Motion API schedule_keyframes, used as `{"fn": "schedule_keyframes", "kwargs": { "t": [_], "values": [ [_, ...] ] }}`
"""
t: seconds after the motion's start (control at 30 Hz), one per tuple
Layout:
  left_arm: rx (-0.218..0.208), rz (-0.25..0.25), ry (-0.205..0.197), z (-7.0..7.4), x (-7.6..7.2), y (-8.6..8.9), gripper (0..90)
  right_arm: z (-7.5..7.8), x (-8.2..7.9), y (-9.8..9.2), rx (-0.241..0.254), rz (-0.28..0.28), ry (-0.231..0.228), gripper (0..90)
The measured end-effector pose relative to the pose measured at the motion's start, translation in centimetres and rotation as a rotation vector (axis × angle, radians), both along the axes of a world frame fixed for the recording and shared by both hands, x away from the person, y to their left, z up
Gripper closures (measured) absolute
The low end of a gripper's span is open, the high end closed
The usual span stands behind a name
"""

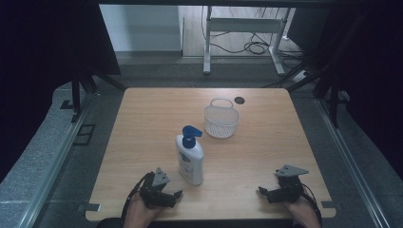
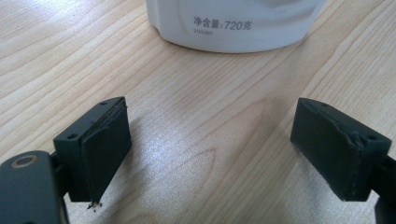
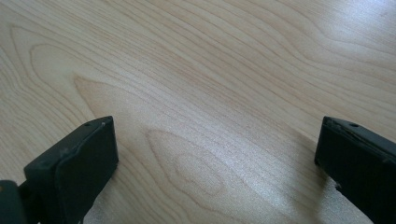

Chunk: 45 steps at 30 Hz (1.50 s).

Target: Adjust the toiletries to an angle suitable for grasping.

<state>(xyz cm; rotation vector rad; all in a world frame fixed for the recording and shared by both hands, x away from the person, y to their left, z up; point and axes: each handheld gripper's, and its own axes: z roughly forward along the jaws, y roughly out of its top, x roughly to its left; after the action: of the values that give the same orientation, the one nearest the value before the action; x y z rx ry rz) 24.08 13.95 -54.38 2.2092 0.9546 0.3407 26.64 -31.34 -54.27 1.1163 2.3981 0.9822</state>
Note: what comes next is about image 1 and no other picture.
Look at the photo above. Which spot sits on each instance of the dark curtain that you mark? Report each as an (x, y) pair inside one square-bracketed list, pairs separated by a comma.
[(370, 79), (47, 63)]

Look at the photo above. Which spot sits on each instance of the white power strip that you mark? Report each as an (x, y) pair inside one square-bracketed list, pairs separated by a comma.
[(300, 76)]

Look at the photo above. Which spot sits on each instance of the white plastic mesh basket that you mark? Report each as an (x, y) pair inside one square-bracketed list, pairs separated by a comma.
[(221, 122)]

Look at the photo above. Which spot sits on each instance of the aluminium rail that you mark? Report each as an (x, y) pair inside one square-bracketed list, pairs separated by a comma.
[(351, 164), (53, 164)]

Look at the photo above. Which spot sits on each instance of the white desk frame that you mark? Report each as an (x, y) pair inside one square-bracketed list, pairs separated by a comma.
[(244, 24)]

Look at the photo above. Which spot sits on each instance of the black floor plate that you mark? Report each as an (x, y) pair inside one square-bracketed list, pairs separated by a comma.
[(85, 134)]

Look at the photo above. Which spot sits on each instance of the white bottle with blue pump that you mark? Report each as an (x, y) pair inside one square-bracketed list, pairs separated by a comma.
[(191, 158)]

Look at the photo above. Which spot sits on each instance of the person's left hand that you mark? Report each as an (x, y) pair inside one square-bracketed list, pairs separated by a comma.
[(139, 210)]

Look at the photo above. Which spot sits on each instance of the grey table bracket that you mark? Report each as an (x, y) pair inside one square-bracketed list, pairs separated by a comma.
[(89, 207)]

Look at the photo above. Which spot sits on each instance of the dark round table grommet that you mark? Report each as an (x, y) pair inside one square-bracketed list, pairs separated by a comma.
[(239, 100)]

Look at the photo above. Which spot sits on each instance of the person's right hand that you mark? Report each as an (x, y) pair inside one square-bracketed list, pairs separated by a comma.
[(302, 212)]

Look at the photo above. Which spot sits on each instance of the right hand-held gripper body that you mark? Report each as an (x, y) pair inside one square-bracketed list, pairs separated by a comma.
[(289, 186)]

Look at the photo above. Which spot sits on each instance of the black metal stand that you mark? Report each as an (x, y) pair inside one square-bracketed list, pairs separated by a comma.
[(76, 95), (333, 101)]

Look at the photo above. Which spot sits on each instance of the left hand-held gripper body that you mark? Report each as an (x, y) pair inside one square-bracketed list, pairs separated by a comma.
[(155, 186)]

